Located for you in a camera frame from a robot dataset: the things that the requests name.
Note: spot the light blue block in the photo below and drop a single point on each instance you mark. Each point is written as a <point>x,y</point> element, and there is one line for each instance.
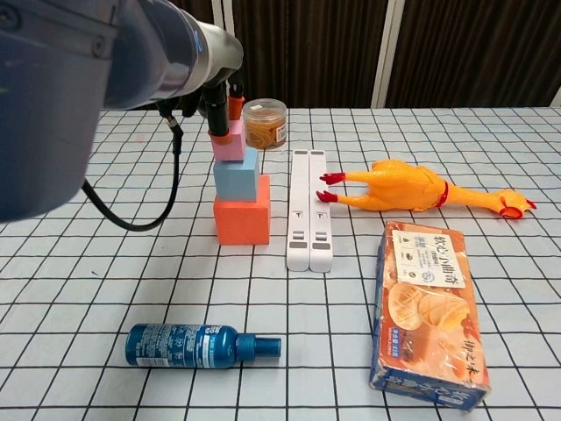
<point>234,180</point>

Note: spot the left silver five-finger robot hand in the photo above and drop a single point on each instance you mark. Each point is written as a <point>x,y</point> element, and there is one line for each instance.
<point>225,52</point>

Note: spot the blue spray bottle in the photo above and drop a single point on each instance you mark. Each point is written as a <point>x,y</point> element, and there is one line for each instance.
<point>175,346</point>

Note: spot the orange cookie box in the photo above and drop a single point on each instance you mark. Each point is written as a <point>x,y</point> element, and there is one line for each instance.
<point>425,316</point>

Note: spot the yellow rubber chicken toy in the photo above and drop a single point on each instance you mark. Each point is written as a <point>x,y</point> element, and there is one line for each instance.
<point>394,184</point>

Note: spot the small pink foam block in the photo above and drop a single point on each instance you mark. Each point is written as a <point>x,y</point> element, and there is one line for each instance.
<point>234,147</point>

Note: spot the checkered light blue tablecloth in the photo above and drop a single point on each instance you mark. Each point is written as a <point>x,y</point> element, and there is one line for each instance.
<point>87,307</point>

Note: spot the white folding stand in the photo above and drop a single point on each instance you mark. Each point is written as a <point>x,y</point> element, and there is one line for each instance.
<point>300,219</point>

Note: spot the large orange foam block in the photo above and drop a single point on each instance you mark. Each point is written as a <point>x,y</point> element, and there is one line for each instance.
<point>241,223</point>

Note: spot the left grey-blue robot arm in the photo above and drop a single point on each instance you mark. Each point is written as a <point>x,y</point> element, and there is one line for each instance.
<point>66,87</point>

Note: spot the dark brown curtain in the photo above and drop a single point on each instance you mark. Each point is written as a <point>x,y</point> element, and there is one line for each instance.
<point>307,44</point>

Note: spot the clear jar of rubber bands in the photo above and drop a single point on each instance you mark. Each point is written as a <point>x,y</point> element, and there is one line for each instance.
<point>267,127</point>

